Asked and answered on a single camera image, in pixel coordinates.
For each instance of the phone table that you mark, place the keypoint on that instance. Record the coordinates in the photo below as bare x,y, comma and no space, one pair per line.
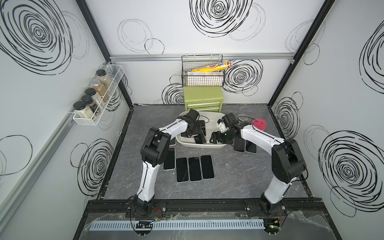
170,161

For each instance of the black phone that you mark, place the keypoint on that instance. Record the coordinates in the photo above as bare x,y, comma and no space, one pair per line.
239,145

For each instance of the white plastic storage box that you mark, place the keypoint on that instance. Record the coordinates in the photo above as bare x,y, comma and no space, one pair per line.
211,119

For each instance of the yellow snack package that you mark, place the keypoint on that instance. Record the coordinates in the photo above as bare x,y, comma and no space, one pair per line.
213,68

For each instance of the clear wall spice rack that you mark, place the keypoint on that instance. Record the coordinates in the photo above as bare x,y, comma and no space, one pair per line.
107,115

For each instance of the glass jar with powder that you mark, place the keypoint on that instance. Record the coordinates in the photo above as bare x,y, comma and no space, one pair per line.
242,117

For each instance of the green metal tool chest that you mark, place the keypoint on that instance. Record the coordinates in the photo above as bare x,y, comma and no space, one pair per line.
206,99

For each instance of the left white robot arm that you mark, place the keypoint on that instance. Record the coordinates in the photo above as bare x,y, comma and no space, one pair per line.
154,152

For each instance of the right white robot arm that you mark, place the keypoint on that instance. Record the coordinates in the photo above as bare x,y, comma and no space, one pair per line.
287,161

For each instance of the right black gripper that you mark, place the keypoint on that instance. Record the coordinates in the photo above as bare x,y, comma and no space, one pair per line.
218,139

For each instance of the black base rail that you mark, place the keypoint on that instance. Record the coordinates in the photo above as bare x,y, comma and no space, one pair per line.
172,207

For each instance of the black wire basket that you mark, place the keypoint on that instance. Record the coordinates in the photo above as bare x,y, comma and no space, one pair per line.
202,79

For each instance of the spice jar silver lid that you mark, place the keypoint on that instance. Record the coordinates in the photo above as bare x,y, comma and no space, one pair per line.
100,88

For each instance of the pink smiley sponge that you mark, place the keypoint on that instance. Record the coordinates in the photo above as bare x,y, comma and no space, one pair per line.
259,124

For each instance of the aluminium wall rail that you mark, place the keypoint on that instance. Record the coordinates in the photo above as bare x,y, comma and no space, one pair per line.
198,57

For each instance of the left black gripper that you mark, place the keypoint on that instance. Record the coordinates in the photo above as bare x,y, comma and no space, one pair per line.
196,130

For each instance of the spice jar black lid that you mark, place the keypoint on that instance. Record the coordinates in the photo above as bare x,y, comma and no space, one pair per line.
96,96
89,101
104,79
82,110

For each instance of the white slotted cable duct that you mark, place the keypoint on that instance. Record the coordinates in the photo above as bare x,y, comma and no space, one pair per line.
247,224

